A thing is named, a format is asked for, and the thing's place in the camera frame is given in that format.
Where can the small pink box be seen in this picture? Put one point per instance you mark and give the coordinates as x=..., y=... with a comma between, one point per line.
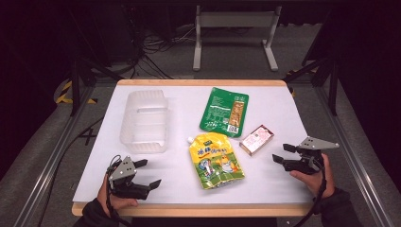
x=256, y=140

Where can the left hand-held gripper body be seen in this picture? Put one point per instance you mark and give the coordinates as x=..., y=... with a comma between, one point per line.
x=124, y=171

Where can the aluminium rail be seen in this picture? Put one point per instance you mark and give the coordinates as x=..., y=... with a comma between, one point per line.
x=53, y=164
x=353, y=157

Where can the wooden table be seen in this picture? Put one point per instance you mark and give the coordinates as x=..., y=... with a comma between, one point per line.
x=201, y=82

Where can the clear plastic container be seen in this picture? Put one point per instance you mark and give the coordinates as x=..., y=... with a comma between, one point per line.
x=143, y=126

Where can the person's left hand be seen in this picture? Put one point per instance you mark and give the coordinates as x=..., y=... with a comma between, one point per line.
x=110, y=201

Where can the yellow black hazard tape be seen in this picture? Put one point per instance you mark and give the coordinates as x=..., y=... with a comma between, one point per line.
x=64, y=94

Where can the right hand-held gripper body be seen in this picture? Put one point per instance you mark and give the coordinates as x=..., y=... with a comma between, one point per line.
x=304, y=164

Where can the yellow spout pouch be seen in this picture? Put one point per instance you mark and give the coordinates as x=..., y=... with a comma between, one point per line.
x=214, y=160

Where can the white paper sheet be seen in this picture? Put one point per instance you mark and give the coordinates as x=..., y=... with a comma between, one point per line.
x=277, y=110

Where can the green snack packet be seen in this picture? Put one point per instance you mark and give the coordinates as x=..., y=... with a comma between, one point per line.
x=220, y=110

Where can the black metal stand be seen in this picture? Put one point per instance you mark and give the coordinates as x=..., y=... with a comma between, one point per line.
x=332, y=85
x=75, y=85

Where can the white metal stand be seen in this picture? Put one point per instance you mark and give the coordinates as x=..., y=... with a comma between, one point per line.
x=236, y=19

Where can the person's right hand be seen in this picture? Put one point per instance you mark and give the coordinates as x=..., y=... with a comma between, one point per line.
x=317, y=183

